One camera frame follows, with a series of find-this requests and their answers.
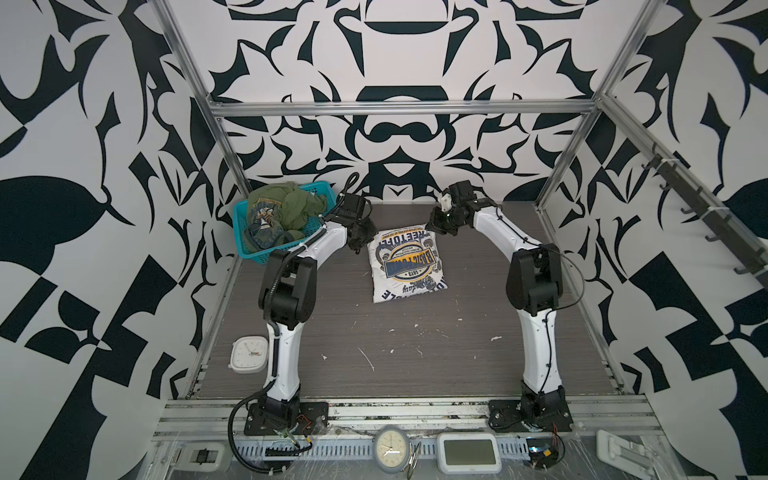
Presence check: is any teal plastic basket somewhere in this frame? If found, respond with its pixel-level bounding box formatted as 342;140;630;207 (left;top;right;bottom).
233;181;336;264

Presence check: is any white tank top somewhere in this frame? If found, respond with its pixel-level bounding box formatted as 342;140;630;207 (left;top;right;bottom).
368;225;448;304

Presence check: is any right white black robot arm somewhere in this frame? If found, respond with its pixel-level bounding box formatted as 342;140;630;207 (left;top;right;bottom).
427;181;564;422

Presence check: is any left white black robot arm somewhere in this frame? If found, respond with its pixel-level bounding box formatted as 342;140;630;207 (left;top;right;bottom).
258;193;377;424

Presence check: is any green tank top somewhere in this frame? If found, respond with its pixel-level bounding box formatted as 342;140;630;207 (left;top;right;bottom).
242;182;328;252

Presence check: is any small white square clock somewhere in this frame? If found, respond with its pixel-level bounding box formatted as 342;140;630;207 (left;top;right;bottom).
228;336;269;374

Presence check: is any round analog clock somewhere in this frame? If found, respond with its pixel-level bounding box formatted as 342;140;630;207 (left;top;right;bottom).
373;426;412;474

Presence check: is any white digital display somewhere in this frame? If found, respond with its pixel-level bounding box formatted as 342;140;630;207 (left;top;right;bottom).
436;432;502;475

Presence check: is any small green circuit board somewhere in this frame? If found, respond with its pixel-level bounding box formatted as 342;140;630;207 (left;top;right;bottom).
526;435;565;470

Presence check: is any white plastic stand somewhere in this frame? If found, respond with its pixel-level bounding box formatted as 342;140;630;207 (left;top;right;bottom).
596;430;655;480

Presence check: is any horizontal aluminium frame bar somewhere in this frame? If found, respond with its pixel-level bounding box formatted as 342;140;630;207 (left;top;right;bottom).
209;99;595;118

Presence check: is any black corrugated cable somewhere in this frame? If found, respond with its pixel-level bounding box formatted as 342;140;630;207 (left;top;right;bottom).
226;380;295;475

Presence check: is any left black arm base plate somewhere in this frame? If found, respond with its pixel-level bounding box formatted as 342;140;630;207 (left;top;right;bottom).
244;397;329;436

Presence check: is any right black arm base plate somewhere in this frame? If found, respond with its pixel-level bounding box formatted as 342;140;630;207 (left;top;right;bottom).
488;397;573;433

